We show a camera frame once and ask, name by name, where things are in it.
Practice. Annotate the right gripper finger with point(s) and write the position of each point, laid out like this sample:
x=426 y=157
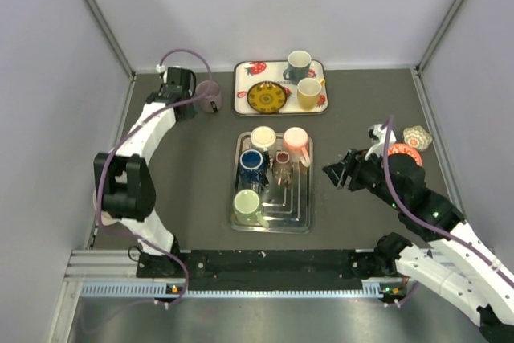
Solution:
x=347 y=164
x=337 y=174

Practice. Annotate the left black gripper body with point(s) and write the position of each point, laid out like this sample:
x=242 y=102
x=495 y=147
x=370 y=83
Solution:
x=189 y=114

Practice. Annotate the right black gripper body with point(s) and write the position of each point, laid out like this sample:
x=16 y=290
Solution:
x=368 y=174

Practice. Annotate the purple mug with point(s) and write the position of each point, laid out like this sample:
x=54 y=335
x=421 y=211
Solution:
x=212 y=96

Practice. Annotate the pink mug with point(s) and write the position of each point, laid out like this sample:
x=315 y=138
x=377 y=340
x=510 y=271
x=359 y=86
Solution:
x=296 y=144

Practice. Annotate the dark blue mug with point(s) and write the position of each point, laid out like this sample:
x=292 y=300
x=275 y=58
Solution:
x=253 y=167

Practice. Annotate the light green mug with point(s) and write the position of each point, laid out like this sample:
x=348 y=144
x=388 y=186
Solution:
x=248 y=209

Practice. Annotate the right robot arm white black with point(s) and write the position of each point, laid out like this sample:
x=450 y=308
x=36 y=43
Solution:
x=480 y=286

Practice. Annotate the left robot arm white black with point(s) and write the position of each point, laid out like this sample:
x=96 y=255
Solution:
x=125 y=192

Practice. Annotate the small brown mug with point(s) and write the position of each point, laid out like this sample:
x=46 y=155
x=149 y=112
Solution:
x=282 y=168

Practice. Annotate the cream white mug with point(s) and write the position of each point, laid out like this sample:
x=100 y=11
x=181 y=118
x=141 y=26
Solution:
x=264 y=139

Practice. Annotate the yellow mug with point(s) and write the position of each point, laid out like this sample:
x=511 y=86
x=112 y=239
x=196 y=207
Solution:
x=308 y=92

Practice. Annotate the dark grey mug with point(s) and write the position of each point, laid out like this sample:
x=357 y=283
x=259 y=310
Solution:
x=298 y=66

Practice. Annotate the orange patterned small bowl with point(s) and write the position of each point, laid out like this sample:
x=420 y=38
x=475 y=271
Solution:
x=406 y=149

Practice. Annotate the green patterned small bowl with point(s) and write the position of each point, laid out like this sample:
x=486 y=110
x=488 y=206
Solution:
x=417 y=137

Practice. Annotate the steel metal tray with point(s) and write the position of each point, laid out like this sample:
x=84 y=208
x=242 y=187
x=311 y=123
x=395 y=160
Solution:
x=288 y=209

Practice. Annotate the strawberry pattern white tray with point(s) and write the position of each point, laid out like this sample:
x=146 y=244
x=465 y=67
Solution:
x=249 y=73

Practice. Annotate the yellow patterned plate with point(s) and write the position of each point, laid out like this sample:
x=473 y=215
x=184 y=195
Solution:
x=267 y=97

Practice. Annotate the beige wavy plate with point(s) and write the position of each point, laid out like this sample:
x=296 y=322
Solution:
x=106 y=219

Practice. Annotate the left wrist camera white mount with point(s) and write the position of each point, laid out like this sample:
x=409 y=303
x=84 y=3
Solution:
x=162 y=71

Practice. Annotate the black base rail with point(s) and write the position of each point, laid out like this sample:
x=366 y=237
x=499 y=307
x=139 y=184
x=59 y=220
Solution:
x=268 y=270

